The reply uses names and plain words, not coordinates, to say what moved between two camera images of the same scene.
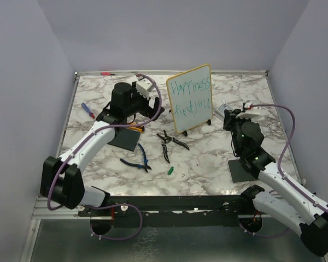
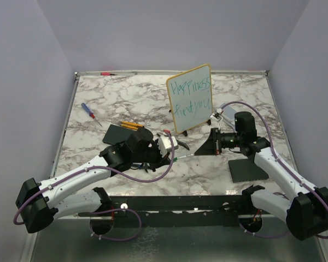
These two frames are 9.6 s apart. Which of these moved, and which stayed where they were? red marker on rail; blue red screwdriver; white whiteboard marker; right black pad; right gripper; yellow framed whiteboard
Moved: right gripper; white whiteboard marker
Stayed: blue red screwdriver; red marker on rail; right black pad; yellow framed whiteboard
